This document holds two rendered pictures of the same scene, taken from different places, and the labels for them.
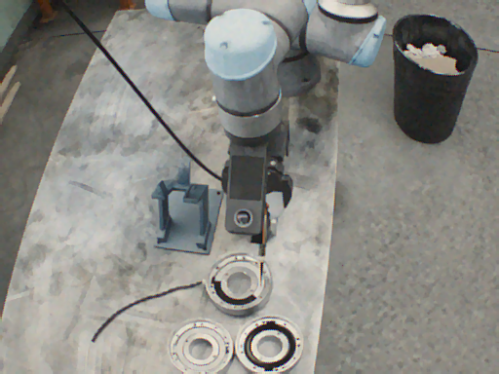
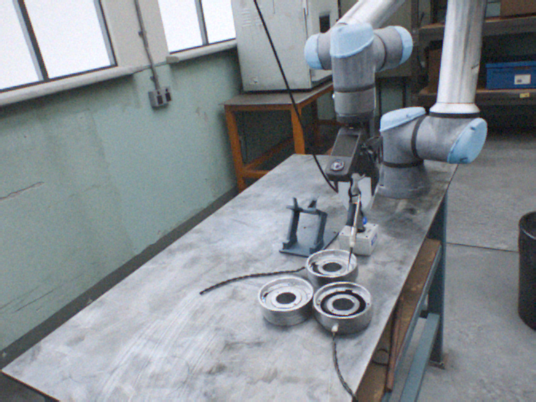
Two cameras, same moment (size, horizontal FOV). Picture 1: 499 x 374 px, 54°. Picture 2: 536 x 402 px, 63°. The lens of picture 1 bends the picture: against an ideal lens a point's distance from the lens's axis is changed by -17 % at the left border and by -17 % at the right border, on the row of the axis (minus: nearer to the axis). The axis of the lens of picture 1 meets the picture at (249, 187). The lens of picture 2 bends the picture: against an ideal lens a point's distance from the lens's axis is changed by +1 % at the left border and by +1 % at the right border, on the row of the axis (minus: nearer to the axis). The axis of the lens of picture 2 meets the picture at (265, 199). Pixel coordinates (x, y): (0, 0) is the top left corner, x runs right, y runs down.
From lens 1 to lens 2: 0.52 m
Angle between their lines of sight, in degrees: 35
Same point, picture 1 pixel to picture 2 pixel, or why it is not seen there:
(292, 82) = (404, 186)
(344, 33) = (445, 128)
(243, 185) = (341, 149)
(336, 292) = not seen: outside the picture
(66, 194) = (226, 223)
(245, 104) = (348, 80)
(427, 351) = not seen: outside the picture
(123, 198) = (267, 229)
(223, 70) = (337, 50)
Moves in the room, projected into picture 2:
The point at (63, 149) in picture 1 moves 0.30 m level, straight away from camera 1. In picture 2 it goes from (233, 206) to (220, 175)
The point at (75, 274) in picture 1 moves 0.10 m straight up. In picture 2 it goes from (210, 258) to (202, 222)
